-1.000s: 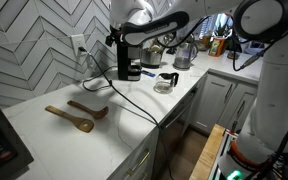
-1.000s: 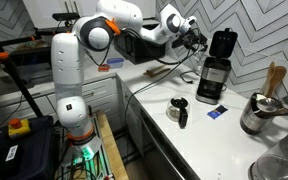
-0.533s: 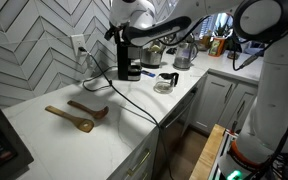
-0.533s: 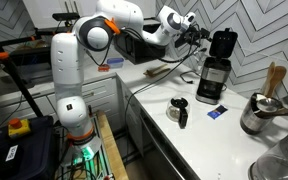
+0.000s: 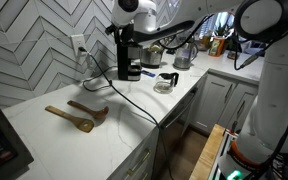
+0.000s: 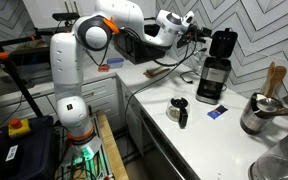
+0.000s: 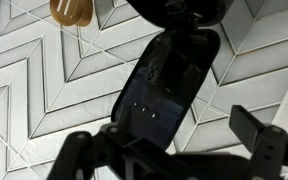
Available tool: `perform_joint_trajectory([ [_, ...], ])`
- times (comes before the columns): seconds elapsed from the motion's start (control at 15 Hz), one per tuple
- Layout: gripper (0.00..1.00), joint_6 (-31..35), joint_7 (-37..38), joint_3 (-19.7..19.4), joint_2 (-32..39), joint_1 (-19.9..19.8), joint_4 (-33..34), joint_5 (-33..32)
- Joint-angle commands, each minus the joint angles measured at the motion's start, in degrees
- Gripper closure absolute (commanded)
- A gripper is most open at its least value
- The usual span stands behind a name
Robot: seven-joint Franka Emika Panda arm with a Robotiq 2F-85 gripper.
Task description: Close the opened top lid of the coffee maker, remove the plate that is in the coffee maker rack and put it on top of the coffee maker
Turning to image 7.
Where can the slotted wooden spatula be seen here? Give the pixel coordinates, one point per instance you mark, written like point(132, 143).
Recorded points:
point(65, 13)

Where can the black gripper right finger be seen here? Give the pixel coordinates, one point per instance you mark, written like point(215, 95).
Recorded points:
point(247, 125)

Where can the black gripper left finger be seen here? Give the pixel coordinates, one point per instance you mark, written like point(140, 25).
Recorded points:
point(80, 146)

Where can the wooden spoon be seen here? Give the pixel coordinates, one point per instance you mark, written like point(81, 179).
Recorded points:
point(89, 13)

